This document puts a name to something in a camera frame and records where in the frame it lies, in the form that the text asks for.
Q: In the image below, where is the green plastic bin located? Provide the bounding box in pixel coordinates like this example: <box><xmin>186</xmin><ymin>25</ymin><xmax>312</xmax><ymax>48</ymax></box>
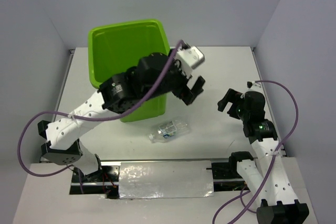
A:
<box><xmin>87</xmin><ymin>18</ymin><xmax>174</xmax><ymax>123</ymax></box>

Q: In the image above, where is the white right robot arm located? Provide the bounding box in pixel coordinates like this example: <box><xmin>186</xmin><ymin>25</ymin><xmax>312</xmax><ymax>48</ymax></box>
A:
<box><xmin>217</xmin><ymin>89</ymin><xmax>309</xmax><ymax>223</ymax></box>

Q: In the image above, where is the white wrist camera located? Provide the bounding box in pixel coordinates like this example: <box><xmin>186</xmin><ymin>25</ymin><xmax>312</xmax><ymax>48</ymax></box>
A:
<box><xmin>175</xmin><ymin>43</ymin><xmax>205</xmax><ymax>79</ymax></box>
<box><xmin>247</xmin><ymin>81</ymin><xmax>262</xmax><ymax>89</ymax></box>

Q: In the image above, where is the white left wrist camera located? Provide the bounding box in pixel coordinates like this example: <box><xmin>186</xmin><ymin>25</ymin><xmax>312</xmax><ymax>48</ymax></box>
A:
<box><xmin>175</xmin><ymin>43</ymin><xmax>205</xmax><ymax>79</ymax></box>

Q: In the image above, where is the green label clear bottle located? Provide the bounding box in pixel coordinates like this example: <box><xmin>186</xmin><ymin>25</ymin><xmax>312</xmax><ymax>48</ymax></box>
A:
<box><xmin>148</xmin><ymin>116</ymin><xmax>191</xmax><ymax>143</ymax></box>

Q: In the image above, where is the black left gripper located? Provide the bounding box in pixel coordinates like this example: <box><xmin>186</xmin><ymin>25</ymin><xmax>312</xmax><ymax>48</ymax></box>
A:
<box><xmin>142</xmin><ymin>48</ymin><xmax>204</xmax><ymax>104</ymax></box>

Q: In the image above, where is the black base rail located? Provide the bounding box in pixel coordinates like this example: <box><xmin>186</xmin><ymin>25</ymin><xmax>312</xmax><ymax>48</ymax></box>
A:
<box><xmin>69</xmin><ymin>158</ymin><xmax>245</xmax><ymax>199</ymax></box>

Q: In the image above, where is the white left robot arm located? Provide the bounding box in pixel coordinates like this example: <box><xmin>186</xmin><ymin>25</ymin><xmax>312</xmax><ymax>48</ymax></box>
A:
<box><xmin>38</xmin><ymin>47</ymin><xmax>205</xmax><ymax>182</ymax></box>

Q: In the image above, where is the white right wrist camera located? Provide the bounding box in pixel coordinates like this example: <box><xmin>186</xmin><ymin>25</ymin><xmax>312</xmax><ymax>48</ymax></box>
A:
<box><xmin>247</xmin><ymin>81</ymin><xmax>262</xmax><ymax>89</ymax></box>

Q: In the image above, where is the silver foil sheet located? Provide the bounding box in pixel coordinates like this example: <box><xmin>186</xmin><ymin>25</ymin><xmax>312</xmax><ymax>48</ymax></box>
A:
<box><xmin>119</xmin><ymin>161</ymin><xmax>214</xmax><ymax>199</ymax></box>

